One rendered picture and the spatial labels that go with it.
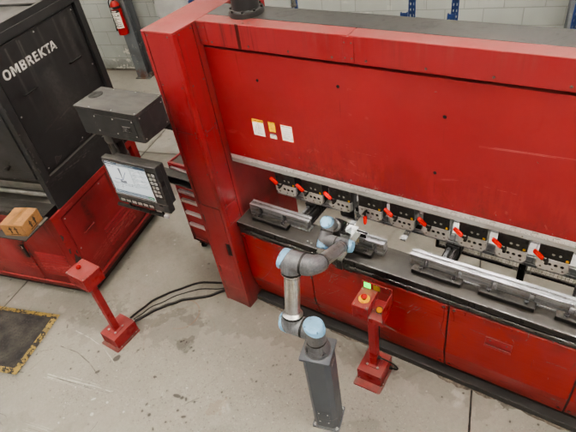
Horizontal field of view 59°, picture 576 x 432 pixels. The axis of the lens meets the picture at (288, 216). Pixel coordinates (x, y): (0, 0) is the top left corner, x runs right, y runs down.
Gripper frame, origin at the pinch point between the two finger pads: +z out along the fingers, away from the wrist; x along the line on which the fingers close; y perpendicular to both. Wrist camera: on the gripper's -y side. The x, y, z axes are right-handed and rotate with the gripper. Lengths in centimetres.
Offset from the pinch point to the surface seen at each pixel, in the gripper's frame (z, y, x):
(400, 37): -96, 87, -34
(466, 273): 7, 0, -76
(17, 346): -14, -171, 239
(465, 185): -42, 39, -70
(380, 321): 3, -43, -38
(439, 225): -18, 19, -58
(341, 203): -15.7, 16.6, 2.5
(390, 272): 6.1, -13.6, -33.4
